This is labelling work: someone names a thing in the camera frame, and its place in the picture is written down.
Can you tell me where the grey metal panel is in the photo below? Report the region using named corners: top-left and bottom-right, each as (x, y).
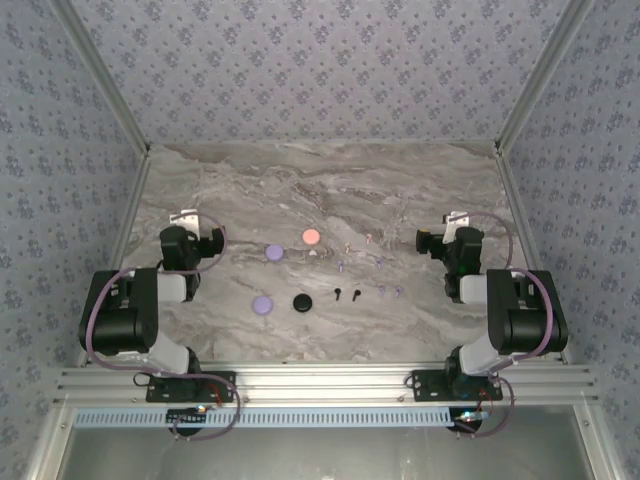
top-left (49, 427), bottom-right (599, 480)

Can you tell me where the small circuit board with LEDs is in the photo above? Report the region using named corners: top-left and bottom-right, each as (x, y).
top-left (451, 408), bottom-right (490, 432)
top-left (166, 405), bottom-right (210, 427)

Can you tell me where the aluminium frame post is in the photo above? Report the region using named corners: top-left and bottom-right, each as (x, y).
top-left (22, 404), bottom-right (76, 480)
top-left (493, 0), bottom-right (599, 151)
top-left (49, 0), bottom-right (152, 154)
top-left (572, 402), bottom-right (629, 480)

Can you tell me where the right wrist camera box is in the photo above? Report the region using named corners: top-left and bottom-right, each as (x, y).
top-left (442, 210), bottom-right (474, 236)

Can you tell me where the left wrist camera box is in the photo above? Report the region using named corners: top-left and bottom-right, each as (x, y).
top-left (168, 209), bottom-right (201, 236)

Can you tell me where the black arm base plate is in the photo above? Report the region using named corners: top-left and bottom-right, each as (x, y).
top-left (145, 370), bottom-right (237, 404)
top-left (410, 369), bottom-right (504, 404)

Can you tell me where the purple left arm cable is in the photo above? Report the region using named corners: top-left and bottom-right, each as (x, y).
top-left (82, 212), bottom-right (242, 442)

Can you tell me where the wide aluminium mounting rail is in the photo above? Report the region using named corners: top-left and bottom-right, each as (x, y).
top-left (53, 363), bottom-right (600, 407)

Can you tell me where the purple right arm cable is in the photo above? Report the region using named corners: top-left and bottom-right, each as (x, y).
top-left (447, 210), bottom-right (559, 441)

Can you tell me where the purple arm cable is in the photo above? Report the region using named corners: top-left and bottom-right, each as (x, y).
top-left (82, 212), bottom-right (242, 442)
top-left (447, 210), bottom-right (559, 441)

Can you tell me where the white slotted cable duct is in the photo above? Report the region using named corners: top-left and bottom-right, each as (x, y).
top-left (74, 407), bottom-right (457, 430)

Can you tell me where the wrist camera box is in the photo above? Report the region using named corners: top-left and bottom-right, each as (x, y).
top-left (442, 210), bottom-right (474, 236)
top-left (168, 209), bottom-right (201, 236)

